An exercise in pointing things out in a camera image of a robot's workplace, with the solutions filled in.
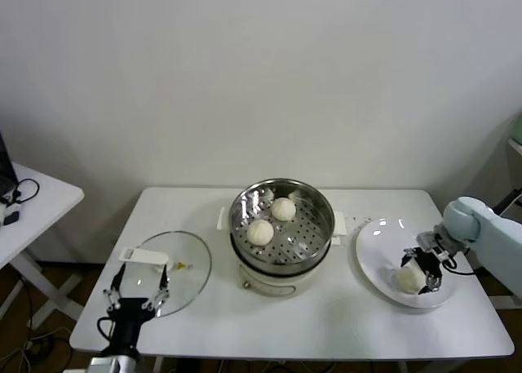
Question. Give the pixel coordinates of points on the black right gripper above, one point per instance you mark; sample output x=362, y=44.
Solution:
x=427, y=262

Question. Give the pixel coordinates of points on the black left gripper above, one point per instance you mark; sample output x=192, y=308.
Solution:
x=128, y=318

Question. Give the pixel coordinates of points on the white steamed baozi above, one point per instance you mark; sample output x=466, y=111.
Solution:
x=260, y=232
x=283, y=209
x=405, y=280

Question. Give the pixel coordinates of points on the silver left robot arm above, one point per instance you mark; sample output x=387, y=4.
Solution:
x=110, y=365

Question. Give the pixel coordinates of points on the pale mint right robot arm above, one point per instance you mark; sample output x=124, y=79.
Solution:
x=489, y=234

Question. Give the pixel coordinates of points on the stainless steel steamer basket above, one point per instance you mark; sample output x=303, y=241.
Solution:
x=320, y=216

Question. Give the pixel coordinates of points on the white round plate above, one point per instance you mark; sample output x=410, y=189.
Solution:
x=375, y=250

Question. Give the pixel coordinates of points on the white folding side table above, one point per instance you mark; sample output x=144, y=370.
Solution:
x=45, y=210

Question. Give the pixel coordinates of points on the cream electric cooker base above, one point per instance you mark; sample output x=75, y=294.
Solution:
x=277, y=285

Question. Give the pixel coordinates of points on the white shelf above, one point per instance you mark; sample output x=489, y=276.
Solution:
x=516, y=146

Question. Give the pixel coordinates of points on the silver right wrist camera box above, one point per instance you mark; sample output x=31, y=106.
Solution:
x=427, y=241

